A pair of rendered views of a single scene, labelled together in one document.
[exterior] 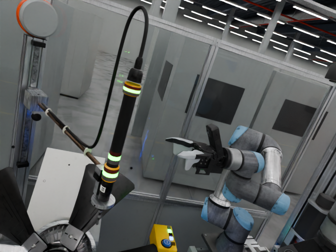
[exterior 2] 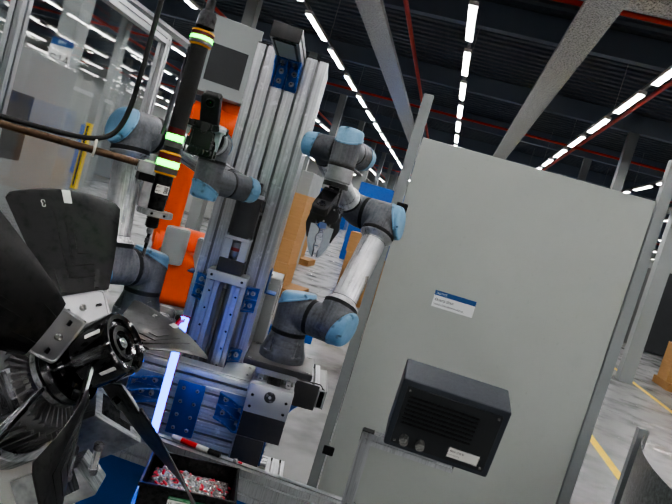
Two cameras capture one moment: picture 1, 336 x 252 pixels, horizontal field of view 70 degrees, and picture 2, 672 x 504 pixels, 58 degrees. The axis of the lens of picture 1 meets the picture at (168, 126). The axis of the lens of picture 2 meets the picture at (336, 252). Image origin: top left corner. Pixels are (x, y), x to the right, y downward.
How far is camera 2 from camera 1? 1.14 m
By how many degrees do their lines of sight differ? 68
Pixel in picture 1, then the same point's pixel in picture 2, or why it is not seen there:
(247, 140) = (147, 128)
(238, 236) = (157, 283)
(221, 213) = (129, 257)
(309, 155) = not seen: hidden behind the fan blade
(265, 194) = (242, 180)
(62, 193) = not seen: outside the picture
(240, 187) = (221, 177)
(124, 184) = (104, 206)
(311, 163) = not seen: hidden behind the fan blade
